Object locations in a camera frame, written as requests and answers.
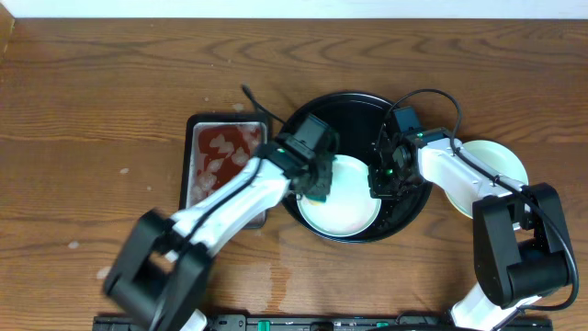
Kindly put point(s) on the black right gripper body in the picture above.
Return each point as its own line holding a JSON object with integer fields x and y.
{"x": 386, "y": 182}

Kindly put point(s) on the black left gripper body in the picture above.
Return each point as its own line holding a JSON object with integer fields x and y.
{"x": 316, "y": 182}

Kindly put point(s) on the green yellow sponge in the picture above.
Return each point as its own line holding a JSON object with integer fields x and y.
{"x": 316, "y": 199}

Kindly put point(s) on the mint green plate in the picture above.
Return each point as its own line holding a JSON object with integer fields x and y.
{"x": 498, "y": 157}
{"x": 348, "y": 209}

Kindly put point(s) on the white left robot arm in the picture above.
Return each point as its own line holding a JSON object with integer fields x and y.
{"x": 162, "y": 270}

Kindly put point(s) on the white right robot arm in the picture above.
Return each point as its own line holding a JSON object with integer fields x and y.
{"x": 521, "y": 246}

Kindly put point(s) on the round black tray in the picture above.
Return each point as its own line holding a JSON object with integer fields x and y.
{"x": 357, "y": 118}

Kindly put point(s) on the white rectangular wash tray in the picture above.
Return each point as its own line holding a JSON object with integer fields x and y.
{"x": 217, "y": 148}

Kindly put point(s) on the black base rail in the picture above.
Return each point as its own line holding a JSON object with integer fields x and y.
{"x": 238, "y": 322}

